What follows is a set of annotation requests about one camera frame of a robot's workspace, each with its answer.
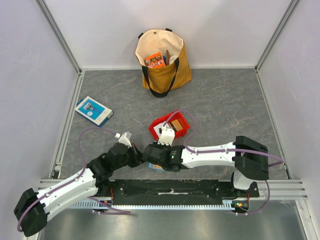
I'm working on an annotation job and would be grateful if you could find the blue leather card holder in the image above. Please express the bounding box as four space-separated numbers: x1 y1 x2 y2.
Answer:
147 162 164 171

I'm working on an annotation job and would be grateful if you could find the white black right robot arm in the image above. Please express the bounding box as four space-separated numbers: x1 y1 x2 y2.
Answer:
142 136 269 197

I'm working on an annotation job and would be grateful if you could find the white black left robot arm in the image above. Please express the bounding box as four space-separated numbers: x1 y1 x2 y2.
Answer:
13 143 143 237

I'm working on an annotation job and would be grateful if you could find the stack of white cards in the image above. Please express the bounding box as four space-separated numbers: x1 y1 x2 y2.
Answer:
153 123 163 140

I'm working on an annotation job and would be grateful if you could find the gold card in bin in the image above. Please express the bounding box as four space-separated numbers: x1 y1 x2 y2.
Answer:
169 119 184 132

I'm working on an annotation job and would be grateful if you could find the red plastic bin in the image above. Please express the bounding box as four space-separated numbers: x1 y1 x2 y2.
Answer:
148 112 190 141

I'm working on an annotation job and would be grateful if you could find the blue white razor box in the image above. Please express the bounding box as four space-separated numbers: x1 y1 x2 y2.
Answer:
74 96 114 127

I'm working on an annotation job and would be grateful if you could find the brown tote bag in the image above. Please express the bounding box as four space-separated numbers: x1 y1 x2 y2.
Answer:
135 28 192 98

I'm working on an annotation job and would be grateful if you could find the orange snack packet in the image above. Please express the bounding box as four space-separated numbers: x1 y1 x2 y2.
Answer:
145 52 166 69

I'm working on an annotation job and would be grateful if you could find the brown item in bag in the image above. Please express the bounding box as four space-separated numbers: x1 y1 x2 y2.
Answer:
165 50 173 66

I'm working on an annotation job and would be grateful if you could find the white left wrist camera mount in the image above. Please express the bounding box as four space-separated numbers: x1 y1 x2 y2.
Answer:
115 131 132 148

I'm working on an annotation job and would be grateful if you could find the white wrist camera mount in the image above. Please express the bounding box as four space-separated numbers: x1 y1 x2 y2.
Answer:
115 131 132 148
157 126 175 146

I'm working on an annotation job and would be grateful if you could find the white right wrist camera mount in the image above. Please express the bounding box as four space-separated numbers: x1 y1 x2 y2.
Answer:
157 126 175 146

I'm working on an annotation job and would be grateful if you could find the grey slotted cable duct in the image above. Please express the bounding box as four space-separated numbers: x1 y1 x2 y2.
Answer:
68 198 235 211

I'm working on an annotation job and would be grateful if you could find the aluminium frame rail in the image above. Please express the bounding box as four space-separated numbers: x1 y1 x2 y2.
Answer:
257 178 309 200

